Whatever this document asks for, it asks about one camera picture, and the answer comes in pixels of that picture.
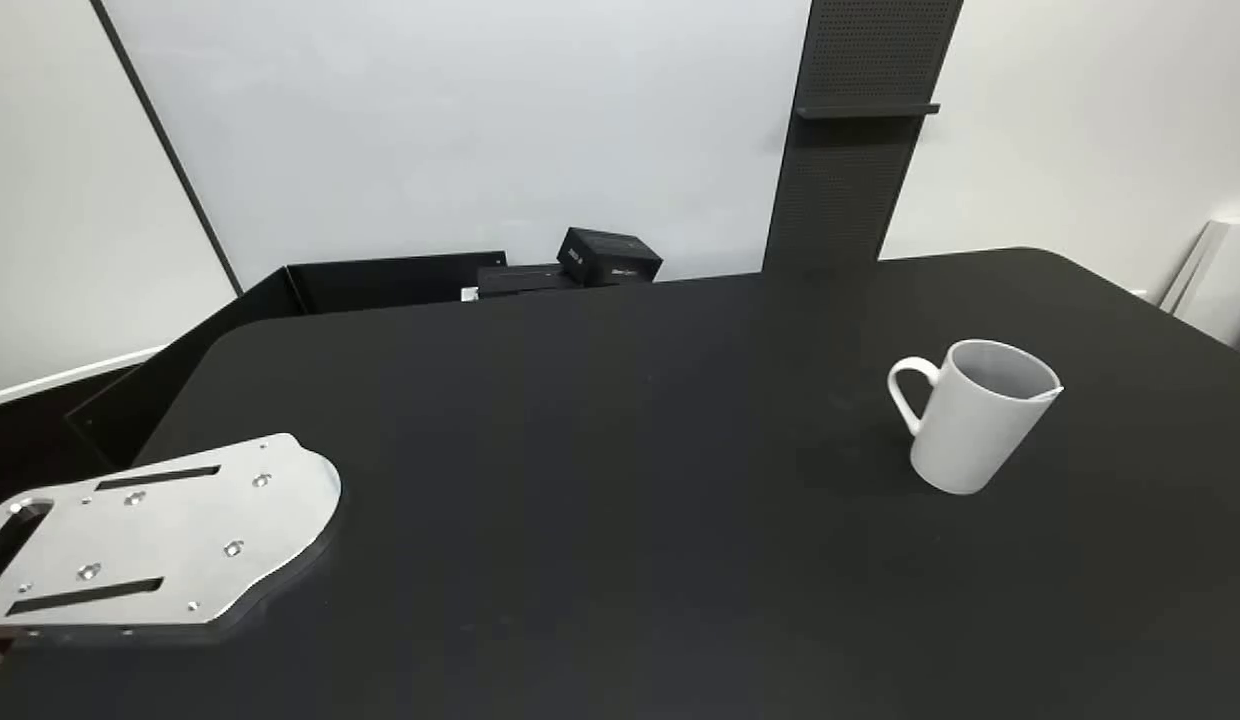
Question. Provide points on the small black box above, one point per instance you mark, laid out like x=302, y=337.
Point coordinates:
x=607, y=256

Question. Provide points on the white ceramic mug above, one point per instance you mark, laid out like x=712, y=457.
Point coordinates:
x=968, y=409

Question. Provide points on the black vertical pillar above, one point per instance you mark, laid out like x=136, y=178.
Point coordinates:
x=863, y=97

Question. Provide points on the large whiteboard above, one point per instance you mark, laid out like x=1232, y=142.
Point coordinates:
x=362, y=129

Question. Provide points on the silver metal mounting plate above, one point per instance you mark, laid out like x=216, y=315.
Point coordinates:
x=166, y=547

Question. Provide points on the white leaning panel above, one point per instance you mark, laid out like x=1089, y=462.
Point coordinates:
x=1206, y=285

